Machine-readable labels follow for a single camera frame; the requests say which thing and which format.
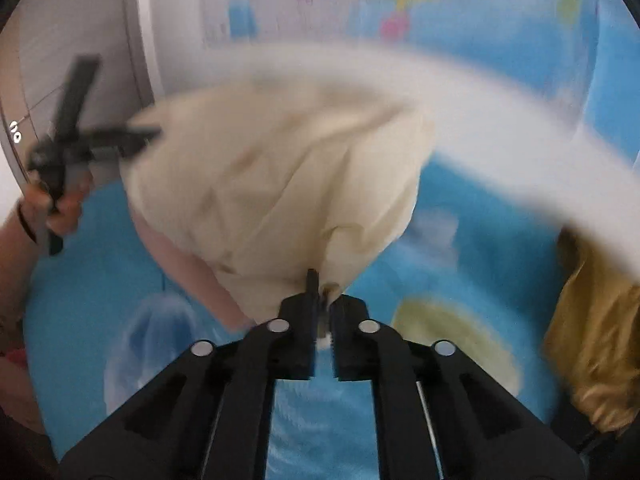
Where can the pink garment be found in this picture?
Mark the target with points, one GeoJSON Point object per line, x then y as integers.
{"type": "Point", "coordinates": [200, 290]}

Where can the cream shirt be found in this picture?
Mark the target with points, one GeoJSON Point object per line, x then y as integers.
{"type": "Point", "coordinates": [275, 185]}

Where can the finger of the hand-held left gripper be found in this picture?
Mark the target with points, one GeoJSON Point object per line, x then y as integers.
{"type": "Point", "coordinates": [125, 135]}
{"type": "Point", "coordinates": [117, 150]}

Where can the person's left forearm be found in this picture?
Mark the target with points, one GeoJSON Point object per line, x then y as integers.
{"type": "Point", "coordinates": [20, 270]}

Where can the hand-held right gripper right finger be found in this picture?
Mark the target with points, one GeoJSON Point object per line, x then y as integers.
{"type": "Point", "coordinates": [350, 345]}

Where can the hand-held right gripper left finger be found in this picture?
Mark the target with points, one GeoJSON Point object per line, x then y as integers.
{"type": "Point", "coordinates": [297, 340]}

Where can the mustard brown garment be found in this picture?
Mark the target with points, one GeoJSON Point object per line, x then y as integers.
{"type": "Point", "coordinates": [595, 340]}

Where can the blue floral bed sheet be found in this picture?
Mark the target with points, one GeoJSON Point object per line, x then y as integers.
{"type": "Point", "coordinates": [450, 270]}

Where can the person's left hand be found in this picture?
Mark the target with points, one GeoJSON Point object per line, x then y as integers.
{"type": "Point", "coordinates": [72, 210]}

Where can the colourful wall map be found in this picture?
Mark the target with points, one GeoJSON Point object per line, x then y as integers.
{"type": "Point", "coordinates": [450, 5]}

